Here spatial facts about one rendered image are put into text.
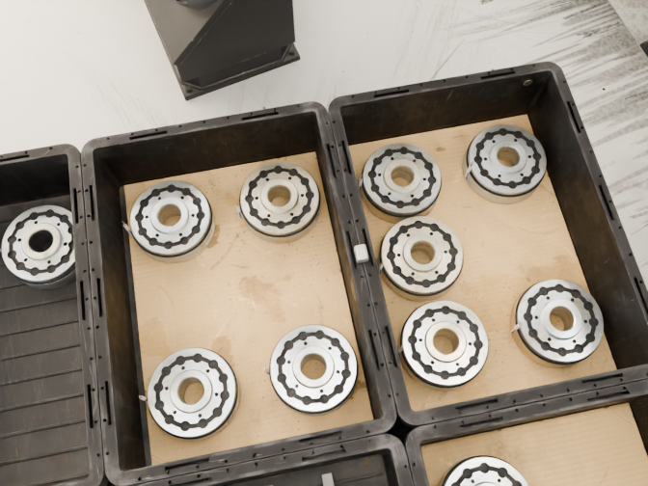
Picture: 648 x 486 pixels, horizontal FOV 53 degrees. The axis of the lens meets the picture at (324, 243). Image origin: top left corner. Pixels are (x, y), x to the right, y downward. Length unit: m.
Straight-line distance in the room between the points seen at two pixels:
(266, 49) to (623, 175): 0.60
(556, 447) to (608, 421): 0.07
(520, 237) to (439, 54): 0.41
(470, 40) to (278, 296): 0.59
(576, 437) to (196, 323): 0.47
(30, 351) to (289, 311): 0.32
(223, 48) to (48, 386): 0.54
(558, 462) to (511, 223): 0.30
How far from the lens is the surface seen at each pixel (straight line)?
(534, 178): 0.88
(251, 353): 0.81
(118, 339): 0.78
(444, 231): 0.83
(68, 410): 0.85
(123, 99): 1.14
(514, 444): 0.82
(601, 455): 0.85
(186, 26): 1.02
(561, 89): 0.88
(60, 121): 1.15
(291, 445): 0.69
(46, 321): 0.88
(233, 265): 0.84
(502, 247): 0.87
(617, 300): 0.83
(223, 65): 1.08
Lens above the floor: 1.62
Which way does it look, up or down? 70 degrees down
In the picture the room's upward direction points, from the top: straight up
